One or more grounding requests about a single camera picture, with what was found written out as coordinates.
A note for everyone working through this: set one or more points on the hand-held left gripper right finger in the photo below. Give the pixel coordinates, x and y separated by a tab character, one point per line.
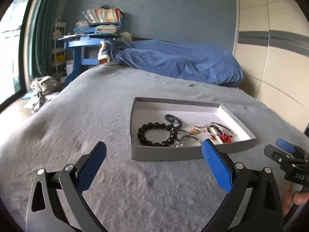
217	165

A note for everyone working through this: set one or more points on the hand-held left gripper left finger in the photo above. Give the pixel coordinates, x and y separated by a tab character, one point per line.
91	166

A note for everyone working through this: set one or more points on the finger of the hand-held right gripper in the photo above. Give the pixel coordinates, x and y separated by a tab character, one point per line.
287	145
277	156

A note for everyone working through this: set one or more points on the red bead gold tassel ornament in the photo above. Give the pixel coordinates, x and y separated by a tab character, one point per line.
225	139

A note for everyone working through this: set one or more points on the pearl hair clip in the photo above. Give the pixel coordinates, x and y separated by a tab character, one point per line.
215	133

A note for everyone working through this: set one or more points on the grey cardboard box tray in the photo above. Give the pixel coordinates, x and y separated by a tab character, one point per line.
157	153

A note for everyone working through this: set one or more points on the person's right hand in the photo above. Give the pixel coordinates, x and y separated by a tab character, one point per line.
301	198

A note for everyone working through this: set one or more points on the grey plush bedspread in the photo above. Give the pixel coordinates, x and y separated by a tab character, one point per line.
96	113

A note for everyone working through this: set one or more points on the grey bag on floor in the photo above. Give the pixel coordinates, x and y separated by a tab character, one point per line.
43	82

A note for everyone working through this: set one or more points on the blue fleece blanket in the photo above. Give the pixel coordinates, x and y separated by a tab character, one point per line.
181	62

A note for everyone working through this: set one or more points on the yellow toy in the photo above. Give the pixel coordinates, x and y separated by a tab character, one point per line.
60	58

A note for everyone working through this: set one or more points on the blue wooden desk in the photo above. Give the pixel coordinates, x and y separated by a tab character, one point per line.
77	53

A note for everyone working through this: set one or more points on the white shelf rack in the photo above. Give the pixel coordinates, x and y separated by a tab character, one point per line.
57	44

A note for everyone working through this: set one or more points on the white plush toy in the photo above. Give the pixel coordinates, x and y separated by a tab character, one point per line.
126	36

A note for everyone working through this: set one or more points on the stack of papers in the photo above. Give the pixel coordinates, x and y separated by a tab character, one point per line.
107	29

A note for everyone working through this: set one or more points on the window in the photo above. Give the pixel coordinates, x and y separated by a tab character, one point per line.
12	53

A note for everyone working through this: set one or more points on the beige wardrobe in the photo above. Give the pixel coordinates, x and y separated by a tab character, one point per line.
253	9

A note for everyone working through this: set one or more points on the teal curtain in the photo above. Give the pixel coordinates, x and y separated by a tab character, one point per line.
43	29

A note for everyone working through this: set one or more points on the row of books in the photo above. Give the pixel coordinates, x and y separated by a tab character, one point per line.
103	15

